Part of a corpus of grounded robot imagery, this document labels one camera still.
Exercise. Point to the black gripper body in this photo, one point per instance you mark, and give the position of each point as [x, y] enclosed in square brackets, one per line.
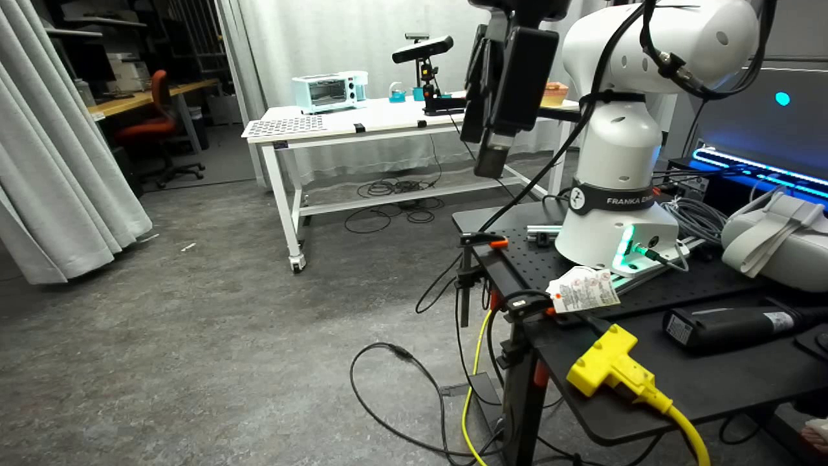
[526, 78]

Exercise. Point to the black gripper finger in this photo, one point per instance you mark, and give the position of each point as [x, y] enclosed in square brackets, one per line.
[479, 86]
[492, 153]

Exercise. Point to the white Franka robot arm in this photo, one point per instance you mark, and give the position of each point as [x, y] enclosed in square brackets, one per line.
[638, 130]

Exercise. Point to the small orange item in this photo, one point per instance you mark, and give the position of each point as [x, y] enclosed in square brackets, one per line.
[554, 95]

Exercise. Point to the small teal item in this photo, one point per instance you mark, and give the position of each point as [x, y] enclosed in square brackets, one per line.
[398, 95]

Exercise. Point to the white metal table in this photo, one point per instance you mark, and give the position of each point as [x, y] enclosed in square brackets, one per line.
[379, 119]

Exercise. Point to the white curtain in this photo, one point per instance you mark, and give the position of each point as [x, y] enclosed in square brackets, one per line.
[346, 39]

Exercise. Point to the teal toy oven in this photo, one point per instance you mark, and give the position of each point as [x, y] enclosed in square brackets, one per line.
[330, 92]

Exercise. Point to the white red tag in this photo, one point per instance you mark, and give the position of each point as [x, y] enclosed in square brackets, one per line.
[585, 289]

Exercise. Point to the white keyboard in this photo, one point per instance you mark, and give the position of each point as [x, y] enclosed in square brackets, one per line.
[286, 128]

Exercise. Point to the black power brick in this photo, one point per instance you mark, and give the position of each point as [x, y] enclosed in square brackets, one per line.
[733, 326]

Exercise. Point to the grey VR headset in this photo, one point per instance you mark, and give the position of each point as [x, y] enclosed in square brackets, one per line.
[778, 242]

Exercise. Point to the red office chair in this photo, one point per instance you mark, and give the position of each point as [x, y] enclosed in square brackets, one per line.
[157, 126]

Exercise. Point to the black robot stand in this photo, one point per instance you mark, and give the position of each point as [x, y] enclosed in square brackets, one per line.
[733, 379]

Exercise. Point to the wooden desk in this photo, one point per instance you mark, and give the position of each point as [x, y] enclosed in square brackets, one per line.
[145, 96]

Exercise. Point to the dark storage shelf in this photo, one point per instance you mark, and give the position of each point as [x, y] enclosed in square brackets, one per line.
[112, 42]

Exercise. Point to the grey curtain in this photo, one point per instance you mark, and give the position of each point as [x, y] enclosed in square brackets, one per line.
[52, 172]

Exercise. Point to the black camera on stand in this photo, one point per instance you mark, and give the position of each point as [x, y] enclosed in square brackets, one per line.
[423, 49]

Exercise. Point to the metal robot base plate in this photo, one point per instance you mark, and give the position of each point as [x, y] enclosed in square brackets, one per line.
[643, 255]

